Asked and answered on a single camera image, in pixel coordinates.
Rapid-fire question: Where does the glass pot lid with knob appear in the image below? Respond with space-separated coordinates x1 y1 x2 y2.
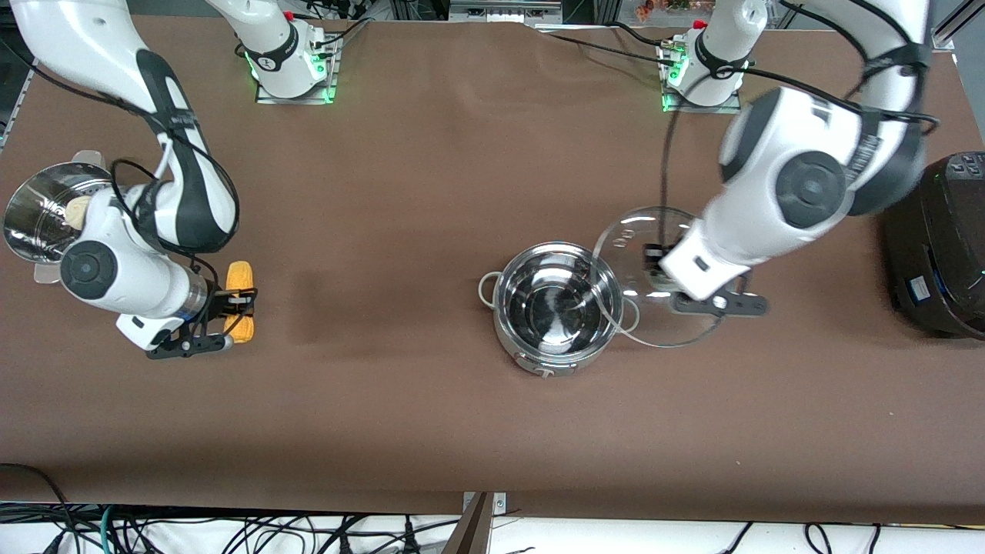
593 205 728 349

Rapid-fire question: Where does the aluminium frame profile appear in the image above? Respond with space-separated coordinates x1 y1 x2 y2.
927 0 985 52

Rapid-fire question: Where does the white steamed bun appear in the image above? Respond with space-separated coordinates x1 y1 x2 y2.
65 195 98 231

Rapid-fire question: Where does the black rice cooker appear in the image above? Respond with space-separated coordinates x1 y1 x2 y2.
881 152 985 341

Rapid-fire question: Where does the black arm base cable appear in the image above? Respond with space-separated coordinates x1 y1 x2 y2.
312 15 376 48
539 31 667 68
608 22 672 48

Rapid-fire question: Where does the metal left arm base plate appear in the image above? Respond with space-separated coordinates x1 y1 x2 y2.
660 38 743 115

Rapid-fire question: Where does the black left arm base cable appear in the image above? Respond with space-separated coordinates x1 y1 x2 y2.
608 22 672 48
539 31 667 68

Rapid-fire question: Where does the grey box behind table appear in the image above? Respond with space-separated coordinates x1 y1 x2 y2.
449 0 564 24

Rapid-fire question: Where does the yellow corn cob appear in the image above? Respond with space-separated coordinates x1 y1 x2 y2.
223 262 257 345

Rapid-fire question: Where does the black right arm base cable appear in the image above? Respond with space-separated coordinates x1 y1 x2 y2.
312 15 376 48

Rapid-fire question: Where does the steel steamer pot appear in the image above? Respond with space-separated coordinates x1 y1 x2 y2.
3 150 116 285

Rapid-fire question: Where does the dark camera mount pole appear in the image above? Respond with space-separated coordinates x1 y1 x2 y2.
442 492 493 554

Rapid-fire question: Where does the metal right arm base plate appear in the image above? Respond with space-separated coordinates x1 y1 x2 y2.
254 32 341 105

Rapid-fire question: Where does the stainless steel pot with handles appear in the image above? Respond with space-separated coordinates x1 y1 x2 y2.
478 243 642 378

